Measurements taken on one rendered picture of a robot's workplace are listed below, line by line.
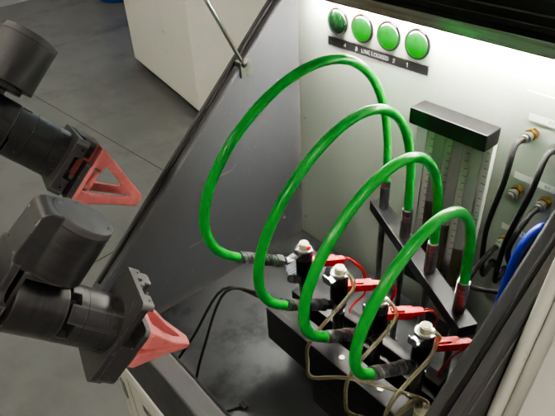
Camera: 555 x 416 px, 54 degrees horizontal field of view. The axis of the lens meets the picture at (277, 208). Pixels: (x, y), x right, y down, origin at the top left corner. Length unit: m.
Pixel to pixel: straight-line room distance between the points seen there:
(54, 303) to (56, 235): 0.07
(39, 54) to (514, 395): 0.66
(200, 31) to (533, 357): 3.20
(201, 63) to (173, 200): 2.68
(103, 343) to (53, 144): 0.22
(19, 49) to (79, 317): 0.28
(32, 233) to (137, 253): 0.64
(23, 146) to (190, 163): 0.51
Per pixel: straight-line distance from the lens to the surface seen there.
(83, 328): 0.54
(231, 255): 0.78
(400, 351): 0.92
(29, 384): 2.35
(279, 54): 1.14
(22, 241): 0.49
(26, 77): 0.63
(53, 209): 0.48
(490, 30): 0.85
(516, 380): 0.74
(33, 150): 0.63
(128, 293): 0.56
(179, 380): 0.95
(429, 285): 0.88
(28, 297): 0.51
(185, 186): 1.09
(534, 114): 0.88
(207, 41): 3.70
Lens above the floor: 1.70
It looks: 36 degrees down
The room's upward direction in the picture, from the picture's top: 3 degrees counter-clockwise
